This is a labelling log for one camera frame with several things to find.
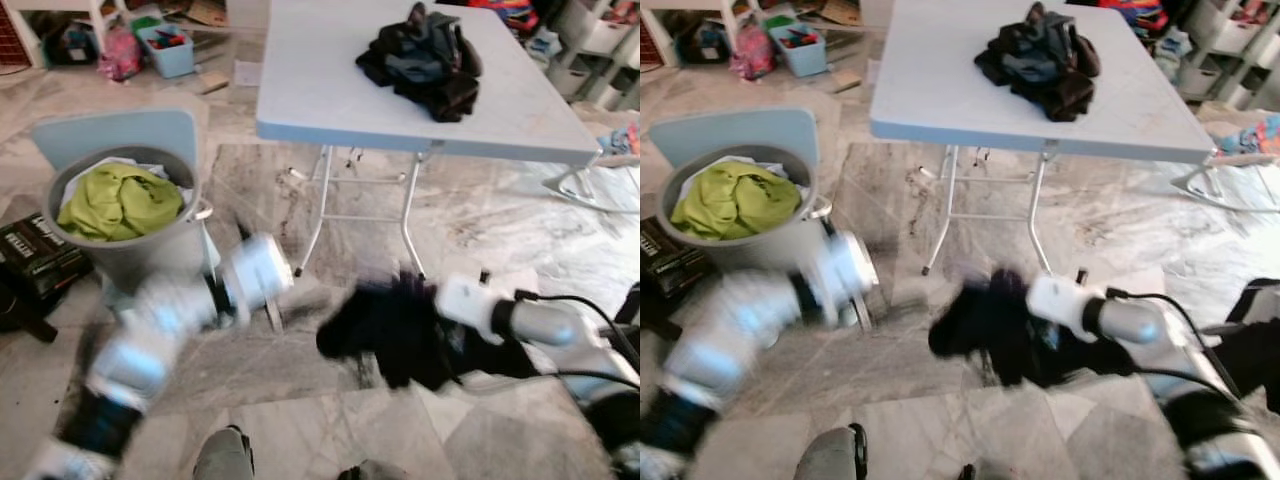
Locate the lime green garment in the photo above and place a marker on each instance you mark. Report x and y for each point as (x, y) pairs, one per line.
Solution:
(120, 205)
(735, 200)

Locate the navy garment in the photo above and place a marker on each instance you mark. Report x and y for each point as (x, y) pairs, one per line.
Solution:
(400, 330)
(1010, 330)

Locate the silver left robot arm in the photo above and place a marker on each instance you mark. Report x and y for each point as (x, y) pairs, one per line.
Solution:
(150, 320)
(750, 320)

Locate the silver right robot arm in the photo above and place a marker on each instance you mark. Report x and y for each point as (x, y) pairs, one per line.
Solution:
(1140, 322)
(550, 325)

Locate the black printed box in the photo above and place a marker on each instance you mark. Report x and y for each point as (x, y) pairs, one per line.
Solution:
(35, 255)
(670, 262)

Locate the grey plastic bucket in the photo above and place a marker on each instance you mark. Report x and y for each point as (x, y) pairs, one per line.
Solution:
(140, 262)
(770, 250)

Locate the white storage drawers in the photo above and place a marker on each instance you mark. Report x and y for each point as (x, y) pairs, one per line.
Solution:
(600, 35)
(1225, 30)

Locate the pink bag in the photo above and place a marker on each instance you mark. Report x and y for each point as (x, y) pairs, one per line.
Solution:
(120, 58)
(752, 58)

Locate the white open shelf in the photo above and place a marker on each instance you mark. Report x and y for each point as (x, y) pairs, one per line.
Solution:
(690, 4)
(50, 4)

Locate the light blue plastic bin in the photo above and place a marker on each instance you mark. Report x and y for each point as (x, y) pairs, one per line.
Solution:
(170, 60)
(803, 58)

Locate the grey robot left foot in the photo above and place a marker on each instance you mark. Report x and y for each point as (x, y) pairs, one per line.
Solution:
(835, 458)
(222, 458)

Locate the white folding table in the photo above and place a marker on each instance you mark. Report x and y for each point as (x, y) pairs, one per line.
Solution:
(330, 80)
(950, 80)

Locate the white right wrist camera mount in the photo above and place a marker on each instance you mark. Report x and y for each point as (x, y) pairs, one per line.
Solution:
(1058, 300)
(468, 305)

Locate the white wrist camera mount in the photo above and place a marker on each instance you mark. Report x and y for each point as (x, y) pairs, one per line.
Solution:
(258, 275)
(468, 305)
(1058, 300)
(850, 270)

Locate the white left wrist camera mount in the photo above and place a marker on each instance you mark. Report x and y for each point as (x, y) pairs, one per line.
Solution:
(850, 270)
(258, 275)

